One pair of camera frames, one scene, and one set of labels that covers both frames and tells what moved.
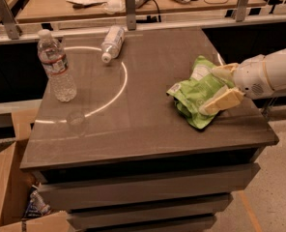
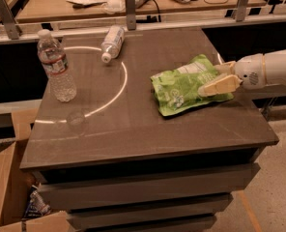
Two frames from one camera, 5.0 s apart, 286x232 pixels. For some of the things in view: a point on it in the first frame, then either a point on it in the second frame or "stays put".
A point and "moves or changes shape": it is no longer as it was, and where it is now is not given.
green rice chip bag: x=189 y=96 moves or changes shape
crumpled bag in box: x=36 y=207 stays put
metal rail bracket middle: x=130 y=8 stays put
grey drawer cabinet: x=122 y=157 stays put
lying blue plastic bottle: x=113 y=43 stays put
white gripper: x=249 y=76 to x=249 y=71
